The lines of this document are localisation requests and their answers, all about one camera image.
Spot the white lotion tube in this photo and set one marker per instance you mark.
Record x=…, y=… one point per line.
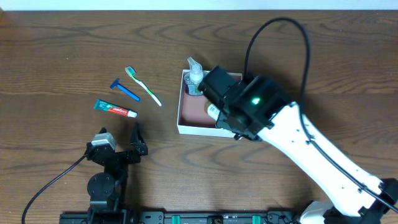
x=211, y=110

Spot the Colgate toothpaste tube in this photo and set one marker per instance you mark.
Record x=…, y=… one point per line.
x=105, y=106

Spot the white open cardboard box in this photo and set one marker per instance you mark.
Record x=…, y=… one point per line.
x=192, y=118

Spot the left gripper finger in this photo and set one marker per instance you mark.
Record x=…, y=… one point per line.
x=136, y=138
x=102, y=130

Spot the clear pump soap bottle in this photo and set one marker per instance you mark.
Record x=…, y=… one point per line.
x=193, y=78

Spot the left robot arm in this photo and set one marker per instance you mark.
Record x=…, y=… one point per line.
x=107, y=189

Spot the green white toothbrush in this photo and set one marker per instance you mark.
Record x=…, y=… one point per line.
x=132, y=73

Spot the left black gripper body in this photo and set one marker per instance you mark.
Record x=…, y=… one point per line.
x=121, y=154

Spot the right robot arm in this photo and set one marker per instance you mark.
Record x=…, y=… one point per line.
x=260, y=110

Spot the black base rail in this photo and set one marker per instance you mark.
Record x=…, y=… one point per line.
x=157, y=217

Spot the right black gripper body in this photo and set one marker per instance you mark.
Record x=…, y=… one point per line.
x=214, y=83

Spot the blue disposable razor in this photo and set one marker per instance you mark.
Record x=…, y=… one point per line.
x=129, y=93

